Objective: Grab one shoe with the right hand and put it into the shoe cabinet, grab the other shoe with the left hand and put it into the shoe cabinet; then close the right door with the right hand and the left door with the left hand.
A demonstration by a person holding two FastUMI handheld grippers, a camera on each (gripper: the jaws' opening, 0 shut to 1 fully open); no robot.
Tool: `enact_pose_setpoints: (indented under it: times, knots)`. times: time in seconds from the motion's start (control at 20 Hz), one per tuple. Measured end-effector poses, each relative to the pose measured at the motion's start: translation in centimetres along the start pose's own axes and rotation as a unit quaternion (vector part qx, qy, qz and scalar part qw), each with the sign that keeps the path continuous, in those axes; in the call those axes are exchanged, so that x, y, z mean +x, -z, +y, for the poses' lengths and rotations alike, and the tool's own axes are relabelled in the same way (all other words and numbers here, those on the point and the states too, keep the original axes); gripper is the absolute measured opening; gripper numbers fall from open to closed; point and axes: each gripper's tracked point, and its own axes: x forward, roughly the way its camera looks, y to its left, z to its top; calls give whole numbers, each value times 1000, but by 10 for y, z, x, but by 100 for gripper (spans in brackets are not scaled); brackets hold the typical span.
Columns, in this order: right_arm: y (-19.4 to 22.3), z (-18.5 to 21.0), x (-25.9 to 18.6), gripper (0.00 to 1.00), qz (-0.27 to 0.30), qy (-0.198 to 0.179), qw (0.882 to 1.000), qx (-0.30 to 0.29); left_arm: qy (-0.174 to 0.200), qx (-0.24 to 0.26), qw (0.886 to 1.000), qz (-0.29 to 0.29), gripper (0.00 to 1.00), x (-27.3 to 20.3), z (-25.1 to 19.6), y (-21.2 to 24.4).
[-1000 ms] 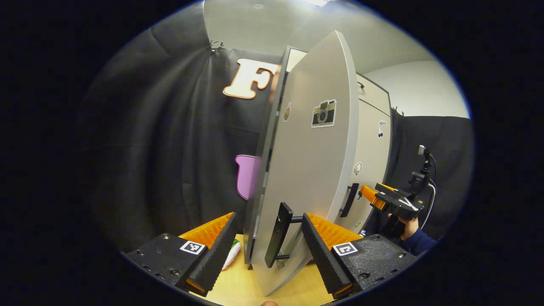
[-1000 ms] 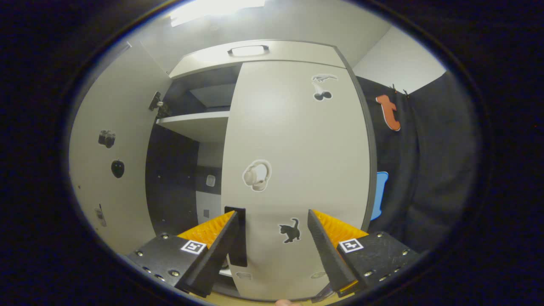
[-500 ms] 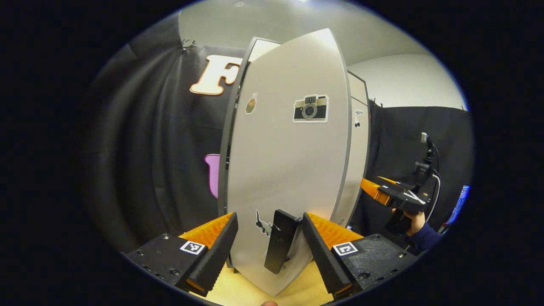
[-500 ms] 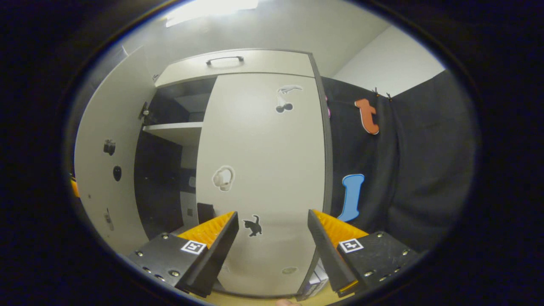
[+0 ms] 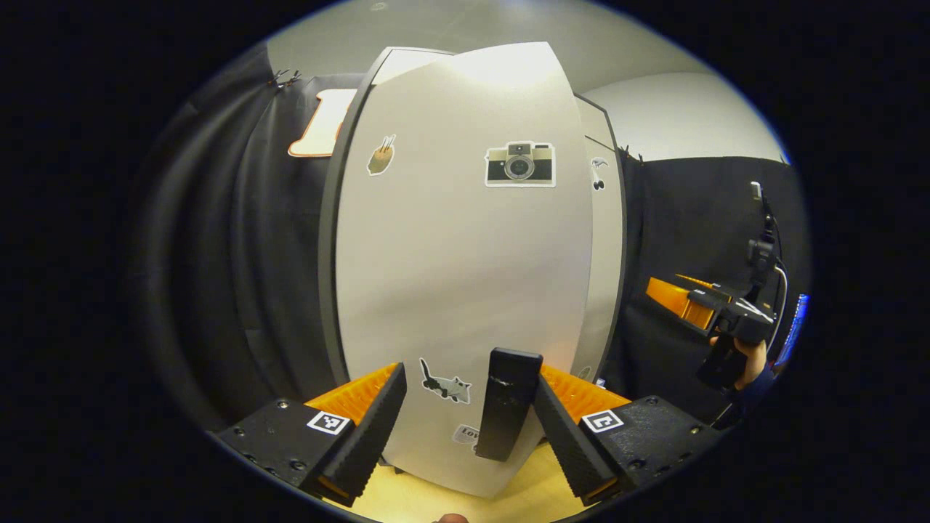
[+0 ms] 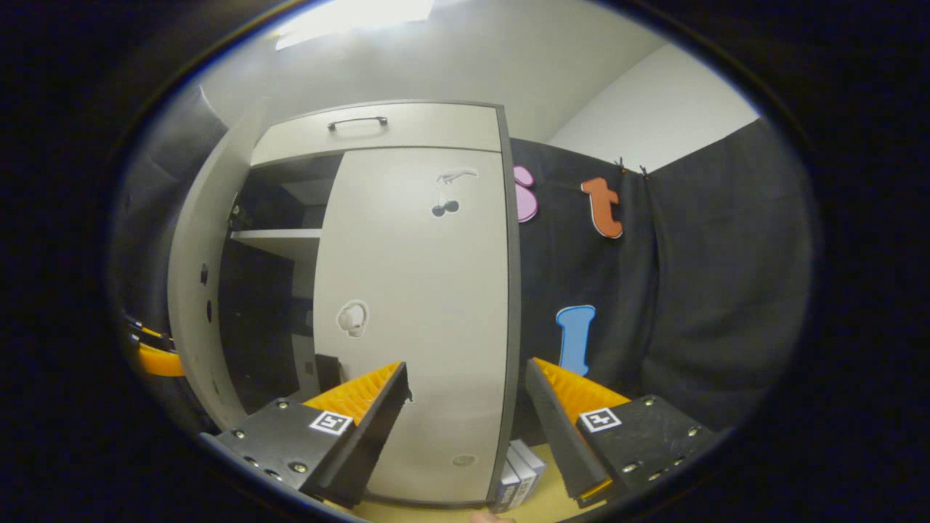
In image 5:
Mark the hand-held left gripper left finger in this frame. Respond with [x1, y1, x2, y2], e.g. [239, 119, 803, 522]
[211, 363, 408, 508]

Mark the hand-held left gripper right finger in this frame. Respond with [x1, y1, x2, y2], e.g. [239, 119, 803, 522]
[534, 363, 720, 508]

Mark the white shoe cabinet door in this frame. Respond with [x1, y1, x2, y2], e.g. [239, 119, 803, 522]
[334, 41, 593, 498]
[581, 134, 627, 382]

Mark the grey white shoe cabinet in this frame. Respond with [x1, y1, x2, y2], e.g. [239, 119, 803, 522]
[318, 45, 629, 502]

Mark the black backdrop cloth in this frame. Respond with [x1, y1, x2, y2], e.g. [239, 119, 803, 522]
[138, 44, 811, 437]

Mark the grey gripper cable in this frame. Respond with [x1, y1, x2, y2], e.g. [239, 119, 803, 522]
[769, 263, 790, 349]

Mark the black door handle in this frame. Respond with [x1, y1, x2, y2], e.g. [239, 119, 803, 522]
[476, 347, 543, 462]

